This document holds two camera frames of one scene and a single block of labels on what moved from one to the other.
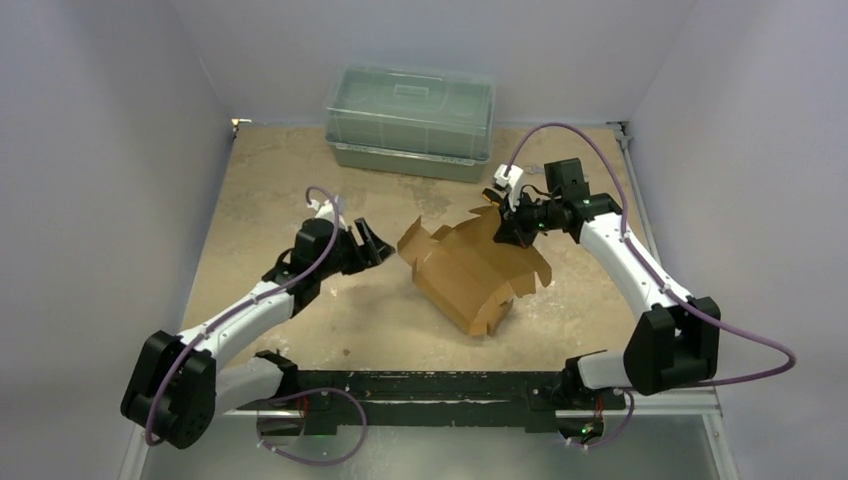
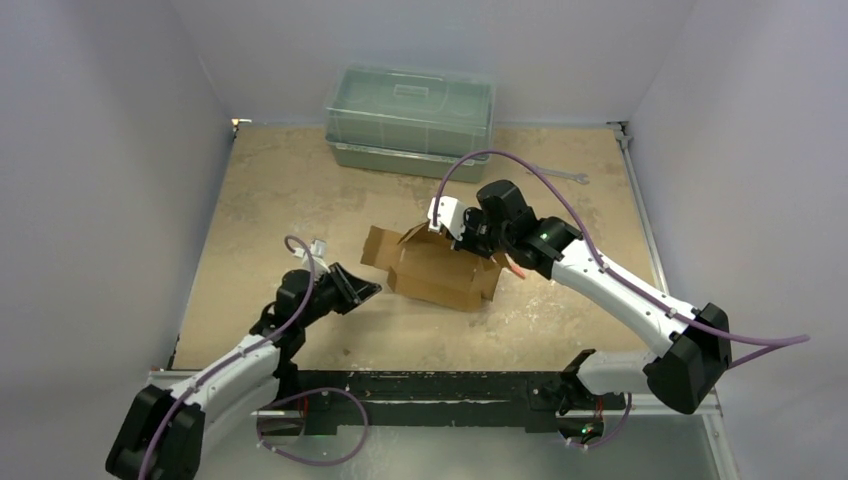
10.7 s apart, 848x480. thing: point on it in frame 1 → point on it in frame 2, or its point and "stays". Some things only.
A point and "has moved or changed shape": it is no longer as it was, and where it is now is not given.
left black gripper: [376, 249] → [351, 290]
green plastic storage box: [431, 122] stays
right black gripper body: [515, 223] → [465, 238]
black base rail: [331, 398] stays
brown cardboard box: [468, 275] has moved or changed shape
